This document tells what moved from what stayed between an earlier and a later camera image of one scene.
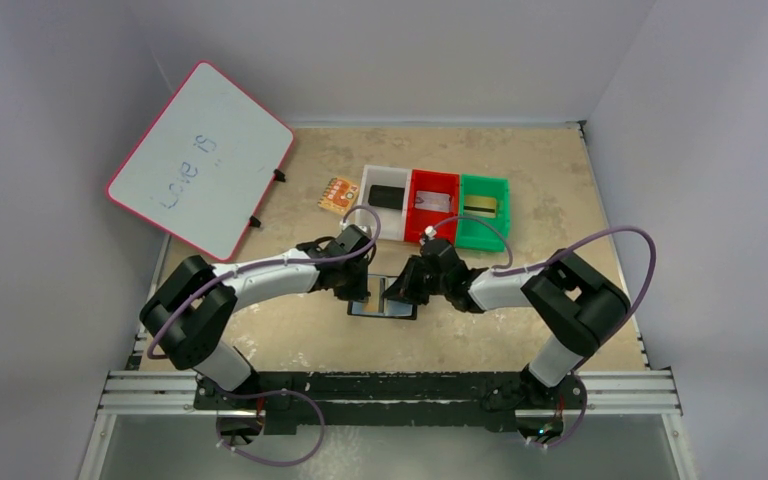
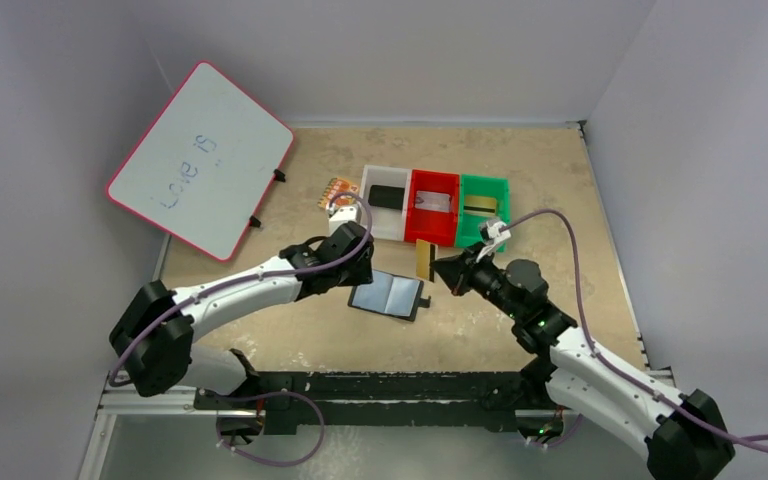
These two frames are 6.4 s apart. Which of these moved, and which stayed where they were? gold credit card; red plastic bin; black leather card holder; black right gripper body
Moved: black right gripper body
Stayed: black leather card holder; red plastic bin; gold credit card
